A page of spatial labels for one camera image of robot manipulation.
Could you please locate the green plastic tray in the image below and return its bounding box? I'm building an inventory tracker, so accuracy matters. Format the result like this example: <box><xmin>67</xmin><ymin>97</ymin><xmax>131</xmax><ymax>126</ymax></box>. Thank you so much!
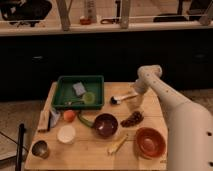
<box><xmin>52</xmin><ymin>75</ymin><xmax>104</xmax><ymax>110</ymax></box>

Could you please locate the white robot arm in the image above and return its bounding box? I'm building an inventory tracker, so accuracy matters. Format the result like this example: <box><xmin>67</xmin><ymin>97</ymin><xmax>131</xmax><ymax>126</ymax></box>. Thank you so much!
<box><xmin>132</xmin><ymin>65</ymin><xmax>213</xmax><ymax>171</ymax></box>

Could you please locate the orange peach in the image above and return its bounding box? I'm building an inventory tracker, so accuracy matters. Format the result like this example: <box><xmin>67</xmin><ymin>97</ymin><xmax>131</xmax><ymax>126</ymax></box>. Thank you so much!
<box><xmin>63</xmin><ymin>110</ymin><xmax>76</xmax><ymax>122</ymax></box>

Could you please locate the red object on shelf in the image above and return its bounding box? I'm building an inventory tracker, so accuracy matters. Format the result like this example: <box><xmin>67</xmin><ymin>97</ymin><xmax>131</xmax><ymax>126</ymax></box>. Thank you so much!
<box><xmin>79</xmin><ymin>16</ymin><xmax>91</xmax><ymax>25</ymax></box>

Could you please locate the orange bowl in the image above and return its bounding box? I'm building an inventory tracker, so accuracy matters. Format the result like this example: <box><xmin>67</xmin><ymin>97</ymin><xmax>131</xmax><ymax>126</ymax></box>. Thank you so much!
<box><xmin>134</xmin><ymin>127</ymin><xmax>166</xmax><ymax>159</ymax></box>

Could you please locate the green spoon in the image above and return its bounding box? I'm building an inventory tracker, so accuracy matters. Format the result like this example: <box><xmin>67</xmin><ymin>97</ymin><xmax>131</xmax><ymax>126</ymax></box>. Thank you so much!
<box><xmin>66</xmin><ymin>92</ymin><xmax>96</xmax><ymax>105</ymax></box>

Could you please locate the metal cup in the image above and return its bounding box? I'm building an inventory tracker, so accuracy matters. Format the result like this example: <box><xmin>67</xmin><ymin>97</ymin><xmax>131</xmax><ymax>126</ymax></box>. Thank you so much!
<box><xmin>32</xmin><ymin>140</ymin><xmax>50</xmax><ymax>159</ymax></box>

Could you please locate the grey sponge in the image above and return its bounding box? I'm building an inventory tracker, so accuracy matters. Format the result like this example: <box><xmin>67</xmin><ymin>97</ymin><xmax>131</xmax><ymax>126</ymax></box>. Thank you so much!
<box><xmin>73</xmin><ymin>82</ymin><xmax>86</xmax><ymax>96</ymax></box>

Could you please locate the bunch of dark grapes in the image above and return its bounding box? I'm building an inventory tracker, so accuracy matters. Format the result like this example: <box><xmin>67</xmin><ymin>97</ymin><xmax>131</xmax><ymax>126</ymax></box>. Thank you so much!
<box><xmin>121</xmin><ymin>111</ymin><xmax>144</xmax><ymax>127</ymax></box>

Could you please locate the black pole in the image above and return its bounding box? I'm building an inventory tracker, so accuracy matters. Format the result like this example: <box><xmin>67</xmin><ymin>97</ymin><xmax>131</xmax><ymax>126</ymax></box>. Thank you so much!
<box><xmin>15</xmin><ymin>123</ymin><xmax>25</xmax><ymax>171</ymax></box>

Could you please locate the purple bowl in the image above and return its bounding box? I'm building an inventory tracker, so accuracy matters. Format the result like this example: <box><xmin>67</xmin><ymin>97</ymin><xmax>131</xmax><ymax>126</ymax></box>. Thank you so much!
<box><xmin>93</xmin><ymin>113</ymin><xmax>118</xmax><ymax>138</ymax></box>

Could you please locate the white cup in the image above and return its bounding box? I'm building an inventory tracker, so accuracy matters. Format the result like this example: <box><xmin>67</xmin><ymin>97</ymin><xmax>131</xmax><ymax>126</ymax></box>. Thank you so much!
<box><xmin>57</xmin><ymin>125</ymin><xmax>76</xmax><ymax>144</ymax></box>

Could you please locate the silver foil packet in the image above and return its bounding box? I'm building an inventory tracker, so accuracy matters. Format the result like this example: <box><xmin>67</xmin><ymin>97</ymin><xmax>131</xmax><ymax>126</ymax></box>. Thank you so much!
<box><xmin>48</xmin><ymin>108</ymin><xmax>61</xmax><ymax>128</ymax></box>

